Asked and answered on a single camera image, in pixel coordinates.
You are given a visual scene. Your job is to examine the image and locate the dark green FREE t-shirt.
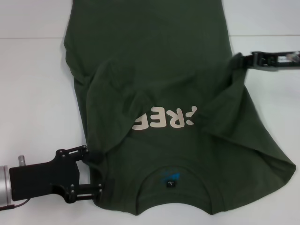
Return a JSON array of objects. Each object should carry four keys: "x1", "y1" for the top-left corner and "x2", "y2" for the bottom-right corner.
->
[{"x1": 63, "y1": 0, "x2": 295, "y2": 210}]

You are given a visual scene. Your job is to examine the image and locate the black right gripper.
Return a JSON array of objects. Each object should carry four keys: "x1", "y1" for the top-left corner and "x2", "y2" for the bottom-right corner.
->
[{"x1": 231, "y1": 50, "x2": 300, "y2": 71}]

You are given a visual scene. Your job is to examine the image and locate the dark left gripper cable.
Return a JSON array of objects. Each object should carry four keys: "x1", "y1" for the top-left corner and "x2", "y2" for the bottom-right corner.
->
[{"x1": 0, "y1": 198, "x2": 30, "y2": 210}]

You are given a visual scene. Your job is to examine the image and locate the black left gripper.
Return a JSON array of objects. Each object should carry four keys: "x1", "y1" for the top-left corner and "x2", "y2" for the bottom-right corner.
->
[{"x1": 9, "y1": 144, "x2": 105, "y2": 203}]

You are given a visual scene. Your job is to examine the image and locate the silver right cable connector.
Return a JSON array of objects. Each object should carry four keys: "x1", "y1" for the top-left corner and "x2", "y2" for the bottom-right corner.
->
[{"x1": 285, "y1": 52, "x2": 299, "y2": 63}]

